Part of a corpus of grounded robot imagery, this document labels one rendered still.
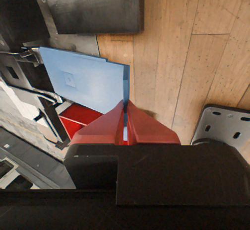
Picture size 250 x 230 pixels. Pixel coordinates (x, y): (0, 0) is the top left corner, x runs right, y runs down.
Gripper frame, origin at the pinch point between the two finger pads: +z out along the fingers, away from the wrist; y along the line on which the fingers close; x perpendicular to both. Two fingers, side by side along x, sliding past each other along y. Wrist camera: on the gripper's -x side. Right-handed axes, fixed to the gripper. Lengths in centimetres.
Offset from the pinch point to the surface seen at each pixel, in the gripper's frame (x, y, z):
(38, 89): 4.5, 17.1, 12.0
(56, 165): 443, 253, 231
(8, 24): -6.3, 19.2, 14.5
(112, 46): -3.0, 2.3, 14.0
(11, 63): -0.1, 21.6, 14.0
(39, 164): 444, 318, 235
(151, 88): 3.6, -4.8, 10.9
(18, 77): 3.4, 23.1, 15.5
